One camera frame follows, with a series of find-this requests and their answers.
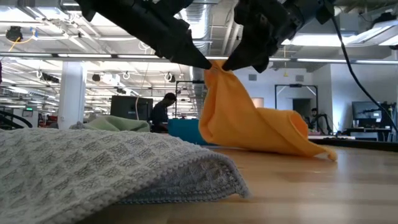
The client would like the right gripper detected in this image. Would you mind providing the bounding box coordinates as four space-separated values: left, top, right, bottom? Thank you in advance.
222 0 293 73

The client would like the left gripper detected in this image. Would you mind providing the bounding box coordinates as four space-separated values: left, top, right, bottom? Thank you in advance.
124 6 213 70

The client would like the orange microfiber towel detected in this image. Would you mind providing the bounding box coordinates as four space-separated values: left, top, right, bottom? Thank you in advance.
198 60 338 162

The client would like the green microfiber towel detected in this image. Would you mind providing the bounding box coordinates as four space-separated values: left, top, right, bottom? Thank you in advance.
70 115 152 133

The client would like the small grey waffle towel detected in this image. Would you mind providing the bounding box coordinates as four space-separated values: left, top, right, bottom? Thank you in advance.
0 127 251 224

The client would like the person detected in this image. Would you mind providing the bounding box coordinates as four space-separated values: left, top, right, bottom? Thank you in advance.
309 107 323 131
150 92 177 134

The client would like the teal plastic bin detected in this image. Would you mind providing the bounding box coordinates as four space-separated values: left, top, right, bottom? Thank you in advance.
167 118 215 146

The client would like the black background monitor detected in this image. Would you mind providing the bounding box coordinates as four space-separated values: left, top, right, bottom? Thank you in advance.
110 95 154 121

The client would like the white building column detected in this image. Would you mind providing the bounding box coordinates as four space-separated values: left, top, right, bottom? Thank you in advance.
57 60 87 130

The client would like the background desk monitor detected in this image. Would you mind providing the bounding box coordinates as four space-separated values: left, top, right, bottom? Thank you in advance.
351 101 383 121

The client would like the black metal frame rig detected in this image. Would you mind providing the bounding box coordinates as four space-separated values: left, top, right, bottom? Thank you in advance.
175 80 206 121
274 83 318 125

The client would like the silver ventilation duct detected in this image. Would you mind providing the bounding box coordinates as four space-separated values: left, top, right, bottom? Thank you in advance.
183 0 212 103

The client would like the long overhead light rail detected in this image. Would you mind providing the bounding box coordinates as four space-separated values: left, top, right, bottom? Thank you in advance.
0 52 398 65

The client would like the black aluminium table frame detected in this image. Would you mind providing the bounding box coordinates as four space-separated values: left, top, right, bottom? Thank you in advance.
310 138 398 153

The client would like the black ceiling cord reel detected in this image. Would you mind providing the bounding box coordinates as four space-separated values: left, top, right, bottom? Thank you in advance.
5 26 24 43

